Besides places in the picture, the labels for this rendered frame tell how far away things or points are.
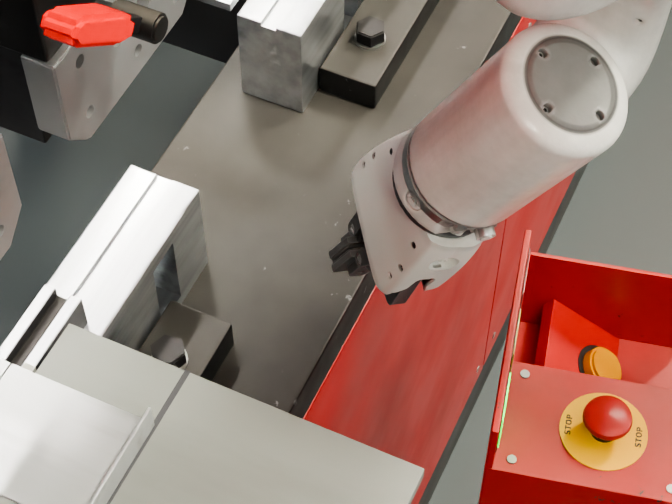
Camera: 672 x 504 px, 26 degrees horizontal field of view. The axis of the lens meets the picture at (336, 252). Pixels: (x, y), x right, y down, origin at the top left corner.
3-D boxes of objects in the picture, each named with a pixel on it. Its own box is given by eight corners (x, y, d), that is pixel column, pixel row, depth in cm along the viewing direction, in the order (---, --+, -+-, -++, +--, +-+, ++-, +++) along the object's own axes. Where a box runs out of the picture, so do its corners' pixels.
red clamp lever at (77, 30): (87, 19, 71) (172, 13, 80) (16, -6, 72) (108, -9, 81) (79, 54, 72) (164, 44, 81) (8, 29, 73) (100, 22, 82)
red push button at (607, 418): (624, 460, 118) (631, 439, 115) (575, 451, 119) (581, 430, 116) (628, 418, 120) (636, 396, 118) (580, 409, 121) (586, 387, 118)
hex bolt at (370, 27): (378, 54, 127) (378, 41, 125) (349, 44, 127) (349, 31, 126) (390, 33, 128) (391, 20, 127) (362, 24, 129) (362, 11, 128)
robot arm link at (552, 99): (469, 75, 96) (383, 156, 92) (571, -18, 85) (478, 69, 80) (555, 168, 97) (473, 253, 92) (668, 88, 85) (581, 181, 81)
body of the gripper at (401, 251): (520, 245, 96) (446, 292, 106) (483, 103, 99) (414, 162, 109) (420, 257, 93) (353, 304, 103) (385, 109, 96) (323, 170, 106)
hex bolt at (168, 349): (177, 381, 107) (175, 370, 106) (144, 368, 108) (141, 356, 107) (194, 352, 109) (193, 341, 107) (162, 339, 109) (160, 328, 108)
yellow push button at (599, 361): (603, 401, 130) (621, 393, 129) (572, 382, 129) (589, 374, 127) (608, 365, 132) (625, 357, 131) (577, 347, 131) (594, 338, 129)
